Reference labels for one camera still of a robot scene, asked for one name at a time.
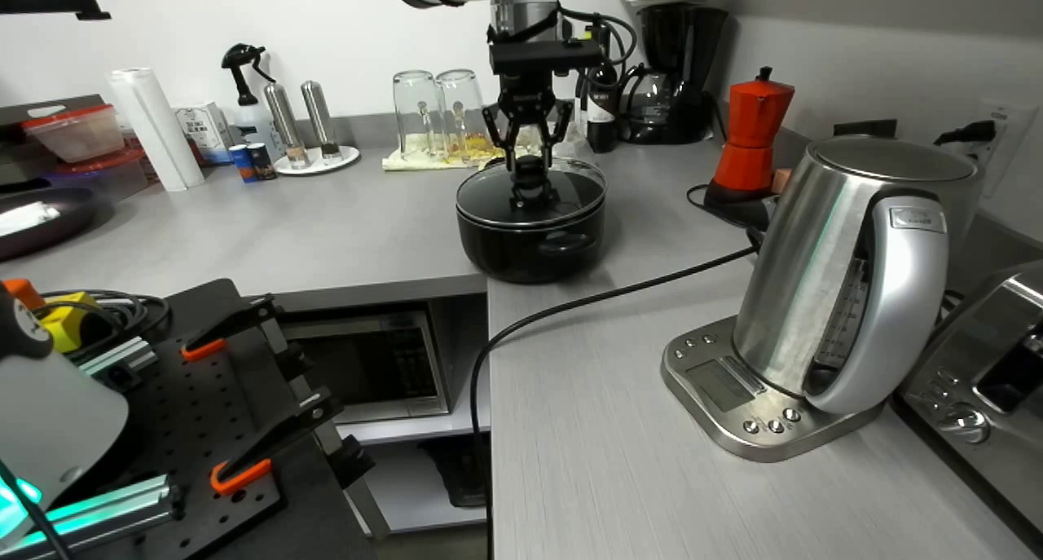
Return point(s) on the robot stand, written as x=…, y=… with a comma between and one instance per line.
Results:
x=195, y=413

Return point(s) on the silver toaster oven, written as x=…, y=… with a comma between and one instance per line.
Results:
x=978, y=381

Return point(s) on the steel pepper mill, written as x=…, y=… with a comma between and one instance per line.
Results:
x=320, y=120
x=285, y=120

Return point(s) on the yellow dish cloth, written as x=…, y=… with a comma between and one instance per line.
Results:
x=407, y=162

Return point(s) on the black orange clamp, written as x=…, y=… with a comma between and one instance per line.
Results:
x=228, y=328
x=273, y=442

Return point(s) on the black frying pan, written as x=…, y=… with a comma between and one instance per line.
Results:
x=41, y=222

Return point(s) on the red moka pot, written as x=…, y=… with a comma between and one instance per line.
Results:
x=754, y=128

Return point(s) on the black coffee maker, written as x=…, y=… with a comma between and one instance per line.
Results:
x=680, y=63

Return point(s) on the black pot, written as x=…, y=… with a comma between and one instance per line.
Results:
x=521, y=257

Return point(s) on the clear drinking glass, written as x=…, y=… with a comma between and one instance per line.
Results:
x=463, y=112
x=415, y=112

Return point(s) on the white carton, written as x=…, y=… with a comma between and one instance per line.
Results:
x=202, y=128

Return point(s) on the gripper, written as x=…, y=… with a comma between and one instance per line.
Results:
x=527, y=91

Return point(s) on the small blue can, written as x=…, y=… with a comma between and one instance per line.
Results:
x=242, y=165

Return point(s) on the glass pot lid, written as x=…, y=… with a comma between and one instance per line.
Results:
x=489, y=195

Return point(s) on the yellow box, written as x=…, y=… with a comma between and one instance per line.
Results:
x=69, y=319

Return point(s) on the black plug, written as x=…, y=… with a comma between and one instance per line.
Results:
x=965, y=133

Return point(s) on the microwave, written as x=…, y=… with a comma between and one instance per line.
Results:
x=367, y=364

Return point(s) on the paper towel roll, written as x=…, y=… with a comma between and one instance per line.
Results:
x=159, y=128

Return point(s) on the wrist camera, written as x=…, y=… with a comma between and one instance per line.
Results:
x=542, y=56

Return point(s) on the white wall socket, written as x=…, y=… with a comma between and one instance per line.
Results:
x=1010, y=148

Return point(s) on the plastic container with red lid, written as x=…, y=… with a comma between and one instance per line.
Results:
x=106, y=177
x=77, y=132

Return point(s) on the black wall socket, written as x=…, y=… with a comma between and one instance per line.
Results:
x=864, y=128

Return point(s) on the white plate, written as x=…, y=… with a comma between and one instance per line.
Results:
x=346, y=159

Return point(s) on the silver kettle base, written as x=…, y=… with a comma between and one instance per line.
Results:
x=717, y=389

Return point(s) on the dark wine bottle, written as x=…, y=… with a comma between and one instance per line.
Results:
x=601, y=112

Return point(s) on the spray bottle with black trigger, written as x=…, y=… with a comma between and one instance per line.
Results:
x=254, y=120

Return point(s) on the stainless steel electric kettle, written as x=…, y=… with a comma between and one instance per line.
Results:
x=815, y=258

